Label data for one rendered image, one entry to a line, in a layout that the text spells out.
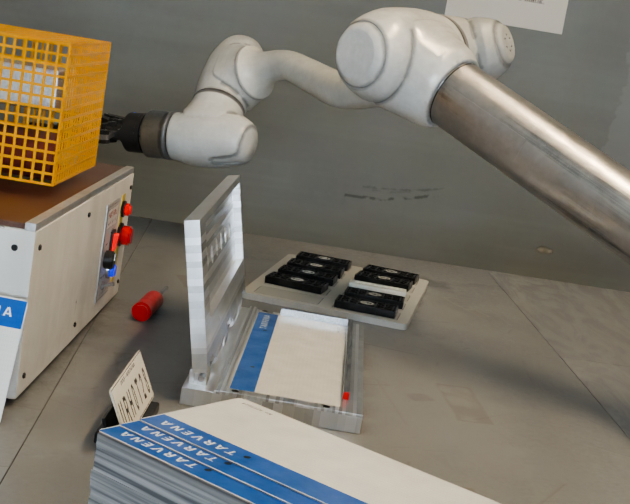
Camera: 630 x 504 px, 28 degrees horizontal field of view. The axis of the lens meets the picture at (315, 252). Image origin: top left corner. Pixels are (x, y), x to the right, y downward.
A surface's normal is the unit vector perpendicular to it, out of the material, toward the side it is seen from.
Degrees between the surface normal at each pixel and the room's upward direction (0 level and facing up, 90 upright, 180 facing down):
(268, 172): 90
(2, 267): 90
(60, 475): 0
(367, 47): 93
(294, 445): 0
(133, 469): 90
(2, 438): 0
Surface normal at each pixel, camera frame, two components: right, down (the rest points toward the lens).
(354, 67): -0.69, 0.02
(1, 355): -0.04, -0.20
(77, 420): 0.16, -0.97
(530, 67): 0.04, 0.18
